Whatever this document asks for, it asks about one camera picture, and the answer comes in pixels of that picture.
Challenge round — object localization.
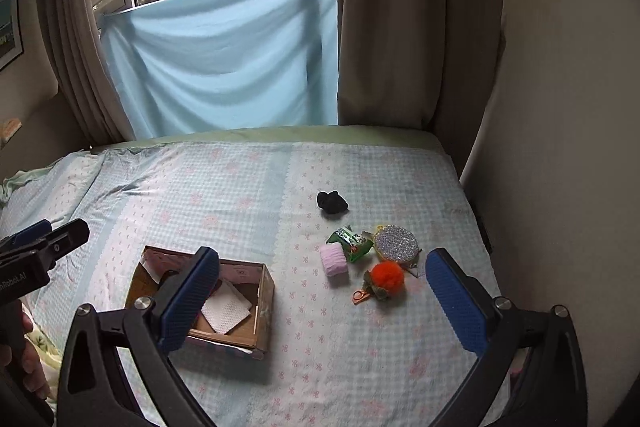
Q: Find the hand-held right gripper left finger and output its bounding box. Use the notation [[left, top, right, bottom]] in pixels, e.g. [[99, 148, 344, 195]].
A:
[[57, 247, 221, 427]]

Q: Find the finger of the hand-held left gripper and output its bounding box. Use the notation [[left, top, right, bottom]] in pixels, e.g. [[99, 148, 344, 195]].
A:
[[0, 219, 54, 253], [31, 217, 91, 269]]

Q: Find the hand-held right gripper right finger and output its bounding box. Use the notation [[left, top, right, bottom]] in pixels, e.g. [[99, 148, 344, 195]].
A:
[[425, 248, 588, 427]]

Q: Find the brown cardboard box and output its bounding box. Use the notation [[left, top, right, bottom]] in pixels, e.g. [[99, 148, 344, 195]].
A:
[[124, 245, 276, 361]]

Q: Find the orange pompom keychain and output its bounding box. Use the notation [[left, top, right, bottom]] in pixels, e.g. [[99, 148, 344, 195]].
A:
[[351, 261, 407, 307]]

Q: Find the round silver glitter pouch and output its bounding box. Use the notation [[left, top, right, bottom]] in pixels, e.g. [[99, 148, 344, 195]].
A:
[[373, 223, 424, 269]]

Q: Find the green snack packet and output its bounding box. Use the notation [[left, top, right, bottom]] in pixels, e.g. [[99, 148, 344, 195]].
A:
[[326, 225, 376, 264]]

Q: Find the pink soft sponge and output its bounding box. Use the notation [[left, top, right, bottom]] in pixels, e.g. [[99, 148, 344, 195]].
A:
[[320, 243, 349, 279]]

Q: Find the black sock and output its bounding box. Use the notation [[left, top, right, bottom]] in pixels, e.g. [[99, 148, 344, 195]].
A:
[[317, 190, 349, 216]]

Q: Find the person's left hand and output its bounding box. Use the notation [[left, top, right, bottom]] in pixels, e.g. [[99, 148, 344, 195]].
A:
[[21, 311, 52, 402]]

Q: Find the white textured napkin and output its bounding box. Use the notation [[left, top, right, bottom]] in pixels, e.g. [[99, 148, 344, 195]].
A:
[[200, 279, 254, 336]]

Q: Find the light green crumpled cloth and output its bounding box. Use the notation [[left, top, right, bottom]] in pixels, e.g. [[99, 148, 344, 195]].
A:
[[0, 167, 51, 205]]

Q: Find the floral patterned cloth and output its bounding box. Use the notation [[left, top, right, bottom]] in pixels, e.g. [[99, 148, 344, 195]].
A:
[[22, 314, 63, 360]]

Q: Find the checked floral bed sheet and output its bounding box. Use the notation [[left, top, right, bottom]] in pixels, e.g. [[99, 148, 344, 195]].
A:
[[0, 138, 507, 427]]

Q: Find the green mattress cover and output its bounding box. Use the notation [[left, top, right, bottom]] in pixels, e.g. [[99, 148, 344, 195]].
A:
[[90, 125, 448, 154]]

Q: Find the beige pleated curtain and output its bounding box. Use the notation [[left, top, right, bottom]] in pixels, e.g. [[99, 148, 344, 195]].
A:
[[35, 0, 132, 146]]

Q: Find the light blue hanging cloth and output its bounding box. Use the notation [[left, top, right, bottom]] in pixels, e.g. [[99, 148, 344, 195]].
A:
[[96, 0, 340, 138]]

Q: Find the beige plain curtain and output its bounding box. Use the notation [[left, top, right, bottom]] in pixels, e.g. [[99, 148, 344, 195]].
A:
[[330, 0, 506, 132]]

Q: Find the wall switch plate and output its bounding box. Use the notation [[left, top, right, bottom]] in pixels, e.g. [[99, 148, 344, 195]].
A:
[[0, 119, 22, 144]]

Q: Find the black framed wall picture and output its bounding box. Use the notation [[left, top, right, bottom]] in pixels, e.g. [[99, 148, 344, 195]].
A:
[[0, 0, 25, 70]]

